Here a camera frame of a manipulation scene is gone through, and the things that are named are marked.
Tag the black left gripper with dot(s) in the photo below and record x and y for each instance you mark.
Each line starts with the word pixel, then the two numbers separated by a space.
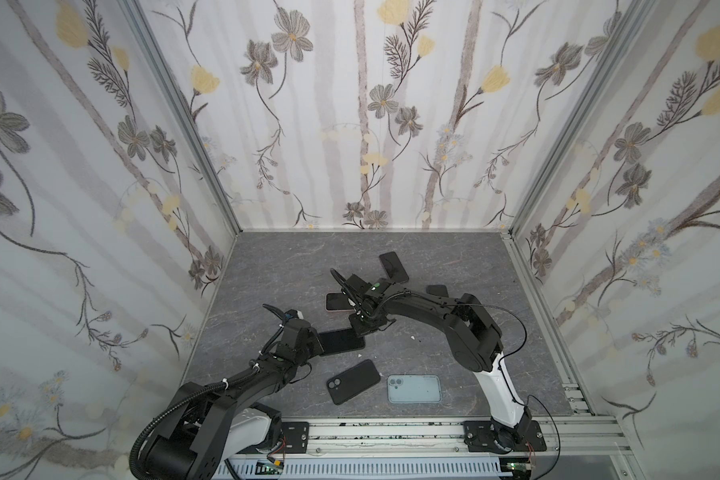
pixel 318 348

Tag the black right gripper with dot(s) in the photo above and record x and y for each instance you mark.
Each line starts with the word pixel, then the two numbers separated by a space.
pixel 357 291

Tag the pink phone case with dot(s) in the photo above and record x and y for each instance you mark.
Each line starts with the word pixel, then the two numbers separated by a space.
pixel 329 309

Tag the black phone case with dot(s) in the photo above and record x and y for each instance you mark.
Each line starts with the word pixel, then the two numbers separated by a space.
pixel 352 382

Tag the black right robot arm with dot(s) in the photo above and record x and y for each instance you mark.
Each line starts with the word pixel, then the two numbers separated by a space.
pixel 474 339

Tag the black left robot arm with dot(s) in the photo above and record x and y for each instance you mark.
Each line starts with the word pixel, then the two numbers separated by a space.
pixel 187 440

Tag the light blue phone case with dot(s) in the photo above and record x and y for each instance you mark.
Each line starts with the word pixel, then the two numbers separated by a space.
pixel 413 389

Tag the small green circuit board left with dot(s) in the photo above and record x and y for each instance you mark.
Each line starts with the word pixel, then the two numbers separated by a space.
pixel 269 468

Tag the small green circuit board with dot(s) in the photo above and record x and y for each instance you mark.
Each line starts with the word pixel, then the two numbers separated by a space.
pixel 269 468
pixel 516 469

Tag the small green circuit board right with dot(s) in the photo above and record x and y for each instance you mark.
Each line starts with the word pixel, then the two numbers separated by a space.
pixel 516 469

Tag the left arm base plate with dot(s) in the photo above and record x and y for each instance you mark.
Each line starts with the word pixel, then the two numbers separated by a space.
pixel 294 438

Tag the aluminium frame rail front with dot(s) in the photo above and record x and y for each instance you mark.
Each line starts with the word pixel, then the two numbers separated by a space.
pixel 398 437

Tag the white slotted cable duct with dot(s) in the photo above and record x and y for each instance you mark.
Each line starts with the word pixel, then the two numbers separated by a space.
pixel 369 468

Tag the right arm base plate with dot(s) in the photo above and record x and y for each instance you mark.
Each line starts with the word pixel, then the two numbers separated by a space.
pixel 493 437

